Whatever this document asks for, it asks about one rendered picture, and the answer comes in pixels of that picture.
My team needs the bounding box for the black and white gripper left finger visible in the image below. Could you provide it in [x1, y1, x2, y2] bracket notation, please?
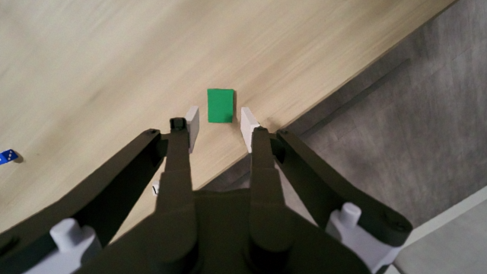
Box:
[0, 106, 200, 274]

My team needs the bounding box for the green rectangular block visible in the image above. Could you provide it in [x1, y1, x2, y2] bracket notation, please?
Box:
[207, 88, 234, 123]

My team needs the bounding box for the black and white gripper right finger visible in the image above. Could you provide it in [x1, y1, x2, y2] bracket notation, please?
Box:
[240, 107, 413, 274]

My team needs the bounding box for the blue die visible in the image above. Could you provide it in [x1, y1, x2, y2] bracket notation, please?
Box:
[0, 149, 18, 164]

